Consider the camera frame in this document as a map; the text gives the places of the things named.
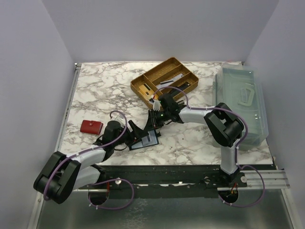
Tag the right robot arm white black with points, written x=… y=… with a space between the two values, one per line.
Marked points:
x=225 y=127

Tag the black cards in tray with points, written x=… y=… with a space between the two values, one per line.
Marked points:
x=177 y=92

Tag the black leather card holder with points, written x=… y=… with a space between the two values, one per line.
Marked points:
x=150 y=140

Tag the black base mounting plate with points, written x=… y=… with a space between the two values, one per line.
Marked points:
x=126 y=190

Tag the grey credit card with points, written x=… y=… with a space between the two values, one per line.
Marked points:
x=167 y=82

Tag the brown woven organizer tray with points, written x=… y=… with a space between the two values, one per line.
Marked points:
x=169 y=73

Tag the red leather card holder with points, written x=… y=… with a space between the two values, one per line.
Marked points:
x=91 y=127

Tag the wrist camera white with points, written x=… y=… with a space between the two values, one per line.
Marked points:
x=156 y=105
x=119 y=118

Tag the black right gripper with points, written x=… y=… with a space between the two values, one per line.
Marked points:
x=153 y=118

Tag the clear plastic storage box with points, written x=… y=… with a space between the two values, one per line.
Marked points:
x=240 y=89

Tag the yellow cards in tray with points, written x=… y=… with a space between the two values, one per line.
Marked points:
x=147 y=95

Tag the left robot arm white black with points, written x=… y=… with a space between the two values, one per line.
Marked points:
x=64 y=173

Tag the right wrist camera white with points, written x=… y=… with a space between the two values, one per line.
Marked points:
x=156 y=105

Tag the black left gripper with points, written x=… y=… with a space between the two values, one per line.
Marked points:
x=131 y=135

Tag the grey cards in tray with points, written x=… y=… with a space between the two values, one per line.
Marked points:
x=175 y=78

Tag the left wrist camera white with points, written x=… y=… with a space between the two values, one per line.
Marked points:
x=119 y=118

